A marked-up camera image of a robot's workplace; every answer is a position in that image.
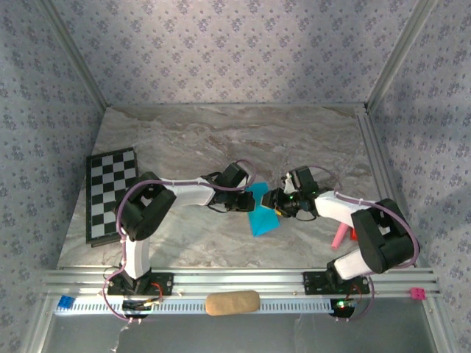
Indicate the black and white checkerboard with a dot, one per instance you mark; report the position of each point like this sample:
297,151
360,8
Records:
110,195

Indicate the aluminium frame post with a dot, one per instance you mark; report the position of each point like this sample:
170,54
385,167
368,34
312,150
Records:
398,55
75,55

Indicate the small blue tag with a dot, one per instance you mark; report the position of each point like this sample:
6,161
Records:
66,301

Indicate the black controller board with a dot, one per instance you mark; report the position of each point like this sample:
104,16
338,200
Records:
136,306
342,307

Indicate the tan cork block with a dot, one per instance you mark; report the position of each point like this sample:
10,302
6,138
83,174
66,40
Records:
232,302

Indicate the small red object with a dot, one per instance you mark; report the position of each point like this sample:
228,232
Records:
353,235

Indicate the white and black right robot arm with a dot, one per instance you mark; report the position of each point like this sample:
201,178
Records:
335,206

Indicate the long aluminium mounting rail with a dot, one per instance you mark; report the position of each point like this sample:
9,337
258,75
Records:
235,281

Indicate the aluminium side rail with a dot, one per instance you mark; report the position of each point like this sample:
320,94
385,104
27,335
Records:
371,147

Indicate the pink cylinder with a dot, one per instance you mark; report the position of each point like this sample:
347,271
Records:
338,239

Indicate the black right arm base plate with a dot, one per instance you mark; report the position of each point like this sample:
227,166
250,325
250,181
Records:
314,283

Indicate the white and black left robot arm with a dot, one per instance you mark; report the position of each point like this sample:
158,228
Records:
191,193

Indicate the small magenta block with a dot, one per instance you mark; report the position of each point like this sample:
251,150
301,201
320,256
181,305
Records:
418,293

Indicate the blue paper sheet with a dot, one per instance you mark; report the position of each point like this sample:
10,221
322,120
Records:
263,222

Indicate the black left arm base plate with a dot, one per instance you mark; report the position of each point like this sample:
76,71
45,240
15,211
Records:
163,285

